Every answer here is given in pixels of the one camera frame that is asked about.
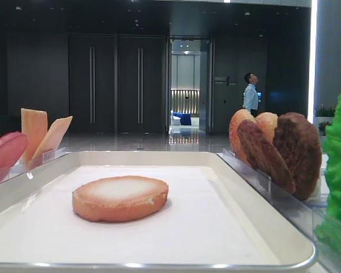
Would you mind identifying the green lettuce leaf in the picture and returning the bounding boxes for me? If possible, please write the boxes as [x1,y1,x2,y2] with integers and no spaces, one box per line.
[316,94,341,255]

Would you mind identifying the left bread slice in holder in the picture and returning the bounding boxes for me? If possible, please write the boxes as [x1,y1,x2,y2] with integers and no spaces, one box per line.
[229,109,256,166]

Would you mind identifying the bread slice in holder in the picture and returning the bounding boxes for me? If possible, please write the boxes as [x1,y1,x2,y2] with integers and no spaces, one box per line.
[256,112,278,143]
[229,109,256,166]

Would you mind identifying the round bread slice on tray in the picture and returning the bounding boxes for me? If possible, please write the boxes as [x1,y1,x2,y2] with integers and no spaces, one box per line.
[72,175,169,222]

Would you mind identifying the front brown meat patty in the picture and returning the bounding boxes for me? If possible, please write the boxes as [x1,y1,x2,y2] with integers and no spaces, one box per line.
[238,120,296,193]

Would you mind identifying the right bread slice in holder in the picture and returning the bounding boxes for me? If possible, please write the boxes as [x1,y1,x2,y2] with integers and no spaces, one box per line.
[256,112,278,143]

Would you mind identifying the leaning orange cheese slice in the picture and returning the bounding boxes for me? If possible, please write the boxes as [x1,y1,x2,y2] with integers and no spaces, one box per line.
[32,116,73,159]

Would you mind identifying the large rear brown meat patty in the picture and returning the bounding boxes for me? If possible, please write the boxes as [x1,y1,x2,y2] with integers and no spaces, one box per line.
[273,112,322,200]

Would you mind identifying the upright orange cheese slice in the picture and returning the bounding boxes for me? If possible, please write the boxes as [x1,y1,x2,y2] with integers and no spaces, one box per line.
[20,108,48,162]

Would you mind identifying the blue sofa in far room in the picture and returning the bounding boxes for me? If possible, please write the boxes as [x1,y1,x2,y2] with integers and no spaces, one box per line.
[173,112,192,125]

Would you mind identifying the right dark double door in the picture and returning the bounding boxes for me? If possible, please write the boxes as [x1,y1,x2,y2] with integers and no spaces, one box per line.
[118,36,163,133]

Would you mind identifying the dark double door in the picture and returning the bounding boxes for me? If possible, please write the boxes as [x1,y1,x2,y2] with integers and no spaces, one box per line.
[69,35,114,133]
[118,36,163,133]

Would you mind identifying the man in blue shirt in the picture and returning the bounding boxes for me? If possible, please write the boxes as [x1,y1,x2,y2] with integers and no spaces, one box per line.
[243,73,259,117]

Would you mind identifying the left dark double door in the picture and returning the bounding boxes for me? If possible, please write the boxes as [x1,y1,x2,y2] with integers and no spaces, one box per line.
[69,35,114,133]

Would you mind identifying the white rectangular tray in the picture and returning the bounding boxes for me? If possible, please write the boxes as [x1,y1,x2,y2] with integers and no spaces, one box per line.
[0,151,317,272]

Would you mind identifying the potted plants in white planter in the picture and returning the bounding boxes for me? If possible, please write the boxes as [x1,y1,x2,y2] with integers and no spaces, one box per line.
[313,104,336,136]

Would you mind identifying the white paper tray liner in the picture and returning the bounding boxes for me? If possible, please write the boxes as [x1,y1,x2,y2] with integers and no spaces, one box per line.
[0,166,278,265]

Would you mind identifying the clear acrylic left holder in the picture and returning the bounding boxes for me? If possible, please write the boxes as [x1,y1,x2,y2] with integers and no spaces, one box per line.
[0,148,69,184]

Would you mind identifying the clear acrylic holder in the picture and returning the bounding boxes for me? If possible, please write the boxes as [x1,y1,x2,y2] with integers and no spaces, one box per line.
[222,148,341,272]
[0,148,69,184]

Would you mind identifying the clear acrylic right holder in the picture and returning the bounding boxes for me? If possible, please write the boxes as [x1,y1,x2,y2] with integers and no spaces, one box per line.
[222,148,341,272]

